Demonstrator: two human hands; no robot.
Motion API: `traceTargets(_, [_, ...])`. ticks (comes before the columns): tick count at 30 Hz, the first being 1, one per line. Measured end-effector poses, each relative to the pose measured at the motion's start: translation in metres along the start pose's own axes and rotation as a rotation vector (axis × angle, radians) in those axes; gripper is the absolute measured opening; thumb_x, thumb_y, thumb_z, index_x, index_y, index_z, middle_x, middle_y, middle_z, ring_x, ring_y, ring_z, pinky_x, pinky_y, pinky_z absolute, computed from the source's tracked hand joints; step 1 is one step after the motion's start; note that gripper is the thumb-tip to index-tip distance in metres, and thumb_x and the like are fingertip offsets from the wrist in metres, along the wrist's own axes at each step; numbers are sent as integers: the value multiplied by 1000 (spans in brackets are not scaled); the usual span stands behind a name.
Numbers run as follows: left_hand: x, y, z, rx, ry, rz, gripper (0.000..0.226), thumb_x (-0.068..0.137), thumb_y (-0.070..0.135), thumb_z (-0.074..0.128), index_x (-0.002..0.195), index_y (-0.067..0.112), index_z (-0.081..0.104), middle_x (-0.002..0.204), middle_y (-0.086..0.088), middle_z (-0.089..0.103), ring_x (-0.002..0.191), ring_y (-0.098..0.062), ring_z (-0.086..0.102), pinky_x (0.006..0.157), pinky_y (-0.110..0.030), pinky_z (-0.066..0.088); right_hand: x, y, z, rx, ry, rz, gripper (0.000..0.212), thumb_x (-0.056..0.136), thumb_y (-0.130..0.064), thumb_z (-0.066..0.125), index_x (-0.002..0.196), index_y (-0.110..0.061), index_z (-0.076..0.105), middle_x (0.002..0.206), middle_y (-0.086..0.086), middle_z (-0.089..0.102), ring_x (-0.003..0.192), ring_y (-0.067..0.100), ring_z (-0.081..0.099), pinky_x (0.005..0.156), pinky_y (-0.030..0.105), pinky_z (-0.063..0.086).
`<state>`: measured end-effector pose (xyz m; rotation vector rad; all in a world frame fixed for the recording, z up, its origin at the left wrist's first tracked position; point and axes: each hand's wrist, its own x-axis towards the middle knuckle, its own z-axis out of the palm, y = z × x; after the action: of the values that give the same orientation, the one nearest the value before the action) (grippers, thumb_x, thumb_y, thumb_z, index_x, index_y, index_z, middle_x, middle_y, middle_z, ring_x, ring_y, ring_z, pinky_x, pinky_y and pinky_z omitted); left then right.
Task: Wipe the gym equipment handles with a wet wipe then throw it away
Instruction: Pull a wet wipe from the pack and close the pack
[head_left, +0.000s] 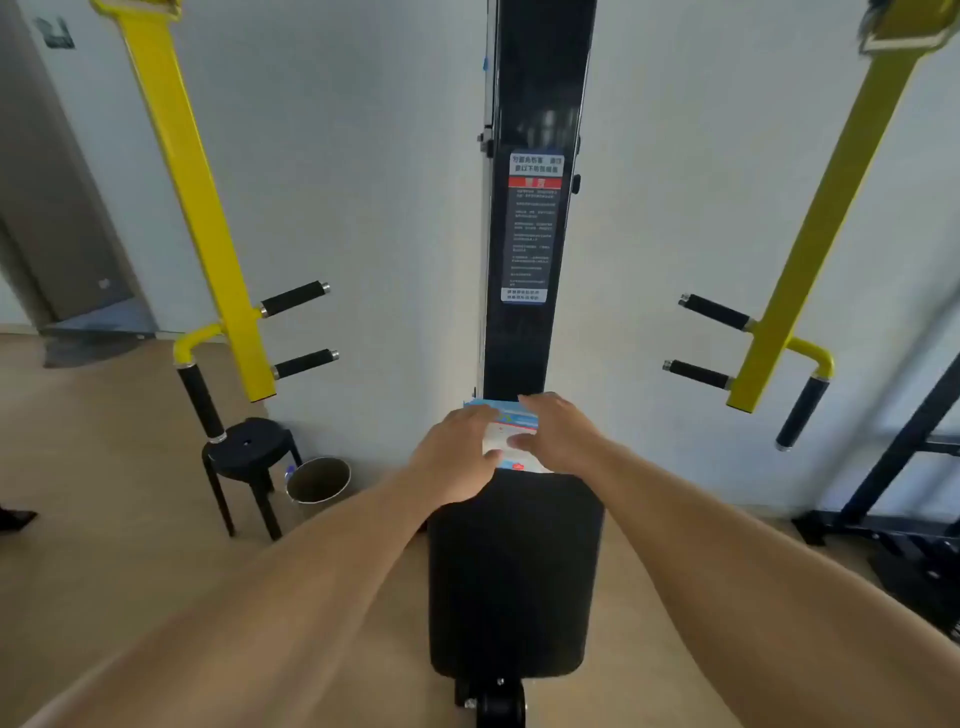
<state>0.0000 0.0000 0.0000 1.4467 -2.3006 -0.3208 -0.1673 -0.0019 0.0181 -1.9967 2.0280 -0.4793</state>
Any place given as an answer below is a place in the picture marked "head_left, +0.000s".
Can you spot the person's left hand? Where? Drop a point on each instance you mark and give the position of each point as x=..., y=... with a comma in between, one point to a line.
x=454, y=457

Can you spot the person's right hand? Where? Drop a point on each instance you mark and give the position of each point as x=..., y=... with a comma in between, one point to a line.
x=566, y=439

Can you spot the blue white wet wipe pack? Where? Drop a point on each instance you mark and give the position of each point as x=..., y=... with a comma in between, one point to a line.
x=506, y=429

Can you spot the person's right forearm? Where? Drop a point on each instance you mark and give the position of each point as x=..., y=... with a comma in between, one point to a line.
x=750, y=585

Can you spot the person's left forearm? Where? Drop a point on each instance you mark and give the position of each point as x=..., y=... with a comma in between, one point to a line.
x=262, y=600

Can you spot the black machine column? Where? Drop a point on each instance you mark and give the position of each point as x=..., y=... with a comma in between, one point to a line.
x=517, y=352

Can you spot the brown metal trash bin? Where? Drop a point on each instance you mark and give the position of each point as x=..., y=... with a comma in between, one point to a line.
x=319, y=480

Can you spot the black padded seat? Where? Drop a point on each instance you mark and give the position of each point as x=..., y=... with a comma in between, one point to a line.
x=514, y=585

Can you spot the dark warning label sticker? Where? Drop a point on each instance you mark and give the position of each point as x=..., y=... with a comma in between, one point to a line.
x=531, y=240

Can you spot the black round stool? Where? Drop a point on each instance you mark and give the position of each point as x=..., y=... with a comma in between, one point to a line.
x=247, y=446

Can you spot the gray door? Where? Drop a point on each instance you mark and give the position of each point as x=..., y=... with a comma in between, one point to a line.
x=60, y=225

